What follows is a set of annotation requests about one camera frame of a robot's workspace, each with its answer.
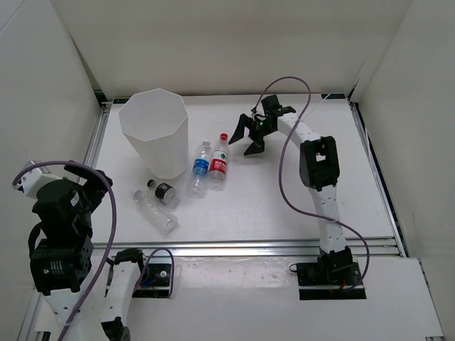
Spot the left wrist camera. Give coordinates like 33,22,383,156
13,167,59,199

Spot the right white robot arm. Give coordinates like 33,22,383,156
229,106,353,284

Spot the front aluminium rail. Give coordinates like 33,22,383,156
110,238,405,257

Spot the white octagonal plastic bin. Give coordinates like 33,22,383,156
119,89,188,179

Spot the blue label plastic bottle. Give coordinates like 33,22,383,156
187,139,212,197

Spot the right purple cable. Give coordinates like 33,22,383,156
250,75,370,293

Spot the black label small bottle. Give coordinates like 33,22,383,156
146,179,180,209

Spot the purple cable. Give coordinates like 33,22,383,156
250,75,370,293
11,160,174,341

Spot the left aluminium rail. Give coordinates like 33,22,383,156
83,101,112,168

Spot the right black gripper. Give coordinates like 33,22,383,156
228,114,276,156

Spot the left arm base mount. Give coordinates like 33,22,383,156
132,260,174,299

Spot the red label plastic bottle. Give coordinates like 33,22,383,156
208,133,229,190

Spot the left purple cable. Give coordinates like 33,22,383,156
11,160,174,341

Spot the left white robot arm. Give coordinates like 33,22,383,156
28,161,149,340

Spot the clear unlabelled plastic bottle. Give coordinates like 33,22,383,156
133,190,178,235

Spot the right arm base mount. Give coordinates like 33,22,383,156
289,262,367,301

